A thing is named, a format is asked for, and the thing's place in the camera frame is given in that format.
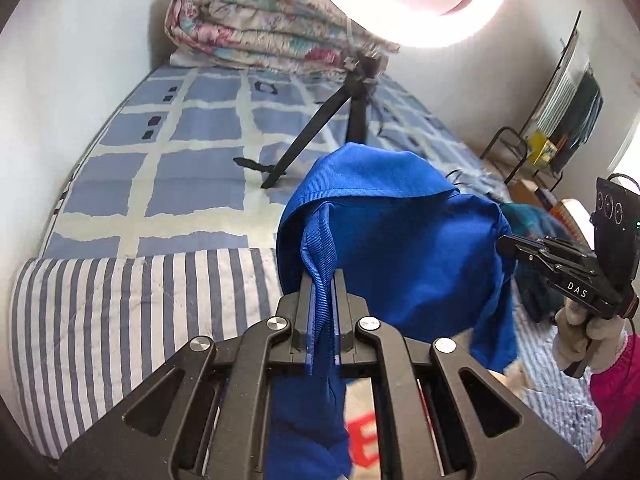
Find dark navy garment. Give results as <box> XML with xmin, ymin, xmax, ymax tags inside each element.
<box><xmin>512</xmin><ymin>255</ymin><xmax>561</xmax><ymax>323</ymax></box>

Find black tripod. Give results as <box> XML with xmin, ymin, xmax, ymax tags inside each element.
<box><xmin>232</xmin><ymin>52</ymin><xmax>391</xmax><ymax>190</ymax></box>

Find person's right hand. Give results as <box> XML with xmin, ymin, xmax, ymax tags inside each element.
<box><xmin>552</xmin><ymin>302</ymin><xmax>630</xmax><ymax>378</ymax></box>

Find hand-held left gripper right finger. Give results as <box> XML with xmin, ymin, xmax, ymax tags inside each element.
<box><xmin>332</xmin><ymin>270</ymin><xmax>587</xmax><ymax>480</ymax></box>

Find folded floral quilt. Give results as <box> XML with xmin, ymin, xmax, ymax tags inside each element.
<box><xmin>165</xmin><ymin>0</ymin><xmax>401</xmax><ymax>76</ymax></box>

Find person's right forearm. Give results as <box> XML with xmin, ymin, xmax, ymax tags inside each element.
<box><xmin>589</xmin><ymin>332</ymin><xmax>640</xmax><ymax>448</ymax></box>

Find striped hanging towel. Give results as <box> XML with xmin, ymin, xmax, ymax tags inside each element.
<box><xmin>532</xmin><ymin>30</ymin><xmax>591</xmax><ymax>136</ymax></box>

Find blue checked bed sheet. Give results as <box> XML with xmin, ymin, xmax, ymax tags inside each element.
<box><xmin>42</xmin><ymin>62</ymin><xmax>511</xmax><ymax>261</ymax></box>

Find teal garment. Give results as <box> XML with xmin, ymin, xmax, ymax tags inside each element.
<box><xmin>500</xmin><ymin>202</ymin><xmax>573</xmax><ymax>261</ymax></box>

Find dark blue flat box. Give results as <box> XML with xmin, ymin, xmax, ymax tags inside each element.
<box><xmin>535</xmin><ymin>187</ymin><xmax>561</xmax><ymax>211</ymax></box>

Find cream and blue jacket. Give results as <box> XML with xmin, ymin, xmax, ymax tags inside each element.
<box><xmin>265</xmin><ymin>142</ymin><xmax>531</xmax><ymax>480</ymax></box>

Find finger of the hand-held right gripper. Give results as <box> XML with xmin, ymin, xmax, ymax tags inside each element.
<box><xmin>530</xmin><ymin>256</ymin><xmax>601</xmax><ymax>281</ymax></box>
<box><xmin>497</xmin><ymin>235</ymin><xmax>596</xmax><ymax>263</ymax></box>

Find yellow box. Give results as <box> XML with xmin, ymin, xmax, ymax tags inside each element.
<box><xmin>525</xmin><ymin>130</ymin><xmax>558</xmax><ymax>165</ymax></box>

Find dark hanging clothes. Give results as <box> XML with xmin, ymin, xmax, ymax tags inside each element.
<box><xmin>555</xmin><ymin>72</ymin><xmax>605</xmax><ymax>171</ymax></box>

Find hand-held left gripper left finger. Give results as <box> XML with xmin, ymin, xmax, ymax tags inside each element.
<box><xmin>57</xmin><ymin>280</ymin><xmax>316</xmax><ymax>480</ymax></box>

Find ring light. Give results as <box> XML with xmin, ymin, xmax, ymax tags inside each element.
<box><xmin>300</xmin><ymin>0</ymin><xmax>516</xmax><ymax>50</ymax></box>

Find black metal clothes rack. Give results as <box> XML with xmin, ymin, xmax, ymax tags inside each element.
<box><xmin>480</xmin><ymin>10</ymin><xmax>606</xmax><ymax>193</ymax></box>

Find cardboard box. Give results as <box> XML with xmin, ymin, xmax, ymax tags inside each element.
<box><xmin>512</xmin><ymin>177</ymin><xmax>546</xmax><ymax>206</ymax></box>

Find striped bed mattress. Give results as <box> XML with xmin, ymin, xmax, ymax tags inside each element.
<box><xmin>10</xmin><ymin>247</ymin><xmax>601</xmax><ymax>461</ymax></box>

